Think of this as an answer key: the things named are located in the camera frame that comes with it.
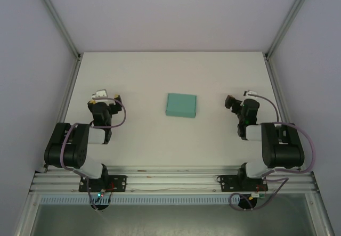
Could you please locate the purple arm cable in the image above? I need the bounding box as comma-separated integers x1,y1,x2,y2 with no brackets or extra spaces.
230,94,315,211
60,98,126,173

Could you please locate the aluminium side rail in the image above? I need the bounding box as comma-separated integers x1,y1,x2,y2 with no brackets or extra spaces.
264,54,303,172
42,57,82,173

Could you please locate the slotted pale blue cable duct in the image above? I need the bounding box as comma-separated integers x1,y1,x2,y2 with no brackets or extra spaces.
39,196,242,205

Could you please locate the short purple base cable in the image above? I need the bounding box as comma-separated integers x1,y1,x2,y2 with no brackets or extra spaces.
87,178,103,212

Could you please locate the grey metal sheet panel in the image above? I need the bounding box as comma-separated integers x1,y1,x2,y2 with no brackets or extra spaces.
29,203,320,236

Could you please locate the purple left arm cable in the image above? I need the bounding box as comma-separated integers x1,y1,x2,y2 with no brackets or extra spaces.
60,98,126,173

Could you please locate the teal paper box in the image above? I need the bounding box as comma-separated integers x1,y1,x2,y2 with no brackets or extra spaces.
164,93,197,119

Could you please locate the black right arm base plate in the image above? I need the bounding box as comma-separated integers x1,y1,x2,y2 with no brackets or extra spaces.
217,174,267,193

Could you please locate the aluminium frame post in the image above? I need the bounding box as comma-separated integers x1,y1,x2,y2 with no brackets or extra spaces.
33,0,82,60
264,0,316,60

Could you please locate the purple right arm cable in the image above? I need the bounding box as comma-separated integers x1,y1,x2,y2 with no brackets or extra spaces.
230,94,315,211

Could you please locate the black round cable grommet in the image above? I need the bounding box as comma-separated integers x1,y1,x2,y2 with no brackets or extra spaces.
238,194,258,210
90,202,110,211

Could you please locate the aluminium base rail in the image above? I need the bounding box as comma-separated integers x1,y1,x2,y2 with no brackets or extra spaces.
29,167,320,195

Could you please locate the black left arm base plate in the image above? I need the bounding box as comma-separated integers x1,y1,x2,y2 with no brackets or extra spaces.
78,175,127,193

